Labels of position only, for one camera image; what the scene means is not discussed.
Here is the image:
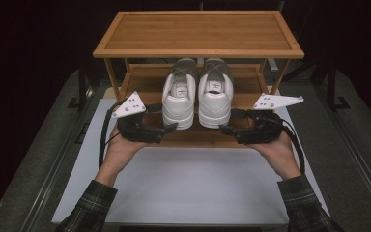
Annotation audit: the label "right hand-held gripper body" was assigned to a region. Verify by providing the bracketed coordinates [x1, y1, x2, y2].
[234, 92, 304, 145]

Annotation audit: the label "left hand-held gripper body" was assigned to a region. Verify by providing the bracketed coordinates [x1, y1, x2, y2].
[111, 90, 167, 145]

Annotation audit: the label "white leather sneaker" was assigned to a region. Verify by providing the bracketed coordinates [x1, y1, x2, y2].
[197, 57, 235, 130]
[161, 57, 200, 131]

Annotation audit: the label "wooden three-tier shoe rack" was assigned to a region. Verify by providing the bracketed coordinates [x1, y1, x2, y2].
[92, 10, 305, 149]

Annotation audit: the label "person's left hand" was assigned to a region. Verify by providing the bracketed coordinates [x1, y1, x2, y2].
[103, 127, 150, 182]

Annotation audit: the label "person's right hand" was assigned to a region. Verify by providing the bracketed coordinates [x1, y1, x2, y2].
[246, 130, 300, 180]

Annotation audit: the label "black metal stand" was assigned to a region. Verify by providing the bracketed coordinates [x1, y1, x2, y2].
[67, 59, 95, 112]
[325, 57, 352, 112]

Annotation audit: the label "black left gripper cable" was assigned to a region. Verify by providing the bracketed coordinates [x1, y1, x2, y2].
[98, 99, 128, 169]

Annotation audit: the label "white bracket behind rack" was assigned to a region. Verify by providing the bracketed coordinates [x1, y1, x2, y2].
[267, 58, 280, 73]

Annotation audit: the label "metal table rail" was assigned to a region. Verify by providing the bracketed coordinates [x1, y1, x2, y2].
[18, 86, 95, 232]
[313, 83, 371, 223]

